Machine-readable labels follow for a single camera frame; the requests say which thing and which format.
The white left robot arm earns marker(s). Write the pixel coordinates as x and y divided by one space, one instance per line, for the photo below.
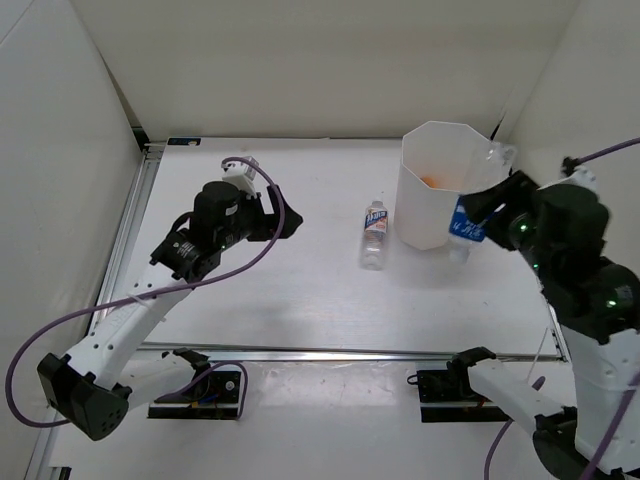
92 384

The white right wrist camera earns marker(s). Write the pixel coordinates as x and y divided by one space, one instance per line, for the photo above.
574 172

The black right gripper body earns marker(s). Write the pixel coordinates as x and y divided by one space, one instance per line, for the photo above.
533 247

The clear bottle red-blue label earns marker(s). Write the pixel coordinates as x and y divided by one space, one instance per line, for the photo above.
374 235

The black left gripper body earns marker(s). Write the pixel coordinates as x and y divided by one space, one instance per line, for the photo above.
250 222

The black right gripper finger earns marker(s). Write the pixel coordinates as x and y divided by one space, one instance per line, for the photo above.
480 206
501 229

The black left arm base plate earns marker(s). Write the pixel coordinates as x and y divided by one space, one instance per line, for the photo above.
220 396

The blue label sticker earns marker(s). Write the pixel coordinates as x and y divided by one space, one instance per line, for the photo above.
184 141

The clear bottle blue label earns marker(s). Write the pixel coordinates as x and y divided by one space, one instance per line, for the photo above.
489 165

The orange juice bottle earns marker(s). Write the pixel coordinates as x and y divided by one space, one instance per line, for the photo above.
431 182

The aluminium front frame rail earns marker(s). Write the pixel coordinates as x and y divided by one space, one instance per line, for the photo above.
284 354

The aluminium left frame rail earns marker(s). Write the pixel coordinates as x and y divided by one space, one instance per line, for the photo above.
130 223

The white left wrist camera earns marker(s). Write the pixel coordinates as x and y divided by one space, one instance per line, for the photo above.
240 172

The aluminium frame rail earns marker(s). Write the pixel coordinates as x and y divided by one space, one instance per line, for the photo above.
130 223
284 354

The white octagonal plastic bin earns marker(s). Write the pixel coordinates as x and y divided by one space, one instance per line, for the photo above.
441 150

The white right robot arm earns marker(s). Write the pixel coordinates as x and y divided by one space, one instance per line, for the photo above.
595 438

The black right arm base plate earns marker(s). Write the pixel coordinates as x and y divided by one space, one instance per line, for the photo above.
441 401

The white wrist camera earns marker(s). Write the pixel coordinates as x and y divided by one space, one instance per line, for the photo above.
574 172
240 172

